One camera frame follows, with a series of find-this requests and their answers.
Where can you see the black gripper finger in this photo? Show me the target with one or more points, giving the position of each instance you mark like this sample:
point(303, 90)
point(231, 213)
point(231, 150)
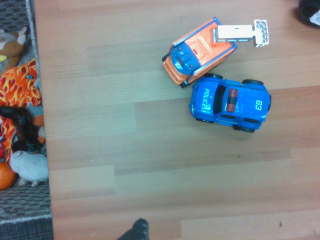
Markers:
point(138, 231)

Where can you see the grey woven basket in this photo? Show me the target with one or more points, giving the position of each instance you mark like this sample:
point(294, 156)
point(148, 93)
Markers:
point(22, 200)

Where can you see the pale grey plush toy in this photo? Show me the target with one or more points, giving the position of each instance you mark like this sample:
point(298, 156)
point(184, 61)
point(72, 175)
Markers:
point(30, 166)

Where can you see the black plastic toy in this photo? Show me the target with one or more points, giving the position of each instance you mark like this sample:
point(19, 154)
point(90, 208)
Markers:
point(23, 125)

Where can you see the blue police toy car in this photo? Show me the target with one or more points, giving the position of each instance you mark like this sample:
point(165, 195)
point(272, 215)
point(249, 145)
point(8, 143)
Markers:
point(232, 105)

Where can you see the orange toy truck white ladder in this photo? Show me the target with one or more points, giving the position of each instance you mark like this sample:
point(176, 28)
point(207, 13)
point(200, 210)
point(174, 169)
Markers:
point(197, 53)

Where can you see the orange flame pattern plush toy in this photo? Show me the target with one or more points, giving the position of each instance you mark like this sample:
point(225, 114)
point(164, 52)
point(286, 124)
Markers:
point(17, 87)

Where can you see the brown and white plush toy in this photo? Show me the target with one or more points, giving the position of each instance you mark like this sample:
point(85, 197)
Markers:
point(11, 45)

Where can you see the orange ball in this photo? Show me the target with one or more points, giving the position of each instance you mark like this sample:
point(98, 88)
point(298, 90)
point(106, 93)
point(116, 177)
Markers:
point(5, 176)

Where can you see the black round object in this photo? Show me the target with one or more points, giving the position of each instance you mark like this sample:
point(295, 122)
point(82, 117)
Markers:
point(306, 11)

